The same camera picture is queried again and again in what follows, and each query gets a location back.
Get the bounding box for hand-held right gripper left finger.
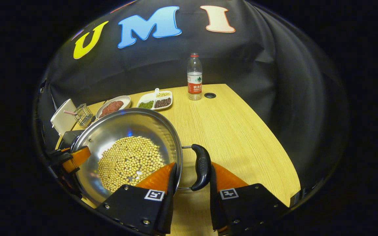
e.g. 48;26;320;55
95;162;178;236

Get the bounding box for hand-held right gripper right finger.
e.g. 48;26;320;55
209;162;289;236

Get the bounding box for black induction cooktop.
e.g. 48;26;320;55
58;129;86;149

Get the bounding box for stainless steel pot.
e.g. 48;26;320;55
71;108;212;205

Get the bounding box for white toaster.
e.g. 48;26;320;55
51;99;78;137

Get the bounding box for pile of soybeans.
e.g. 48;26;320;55
97;136;165;193

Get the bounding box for red meat slices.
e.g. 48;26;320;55
99;100;124;118

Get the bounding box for white round plate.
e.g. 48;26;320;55
95;95;132;119

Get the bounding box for white divided dish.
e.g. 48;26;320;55
136;88;173;110

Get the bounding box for heap of dark red beans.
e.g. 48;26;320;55
154;97;172;108

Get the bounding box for clear red-label water bottle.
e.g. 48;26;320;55
187;52;203;101

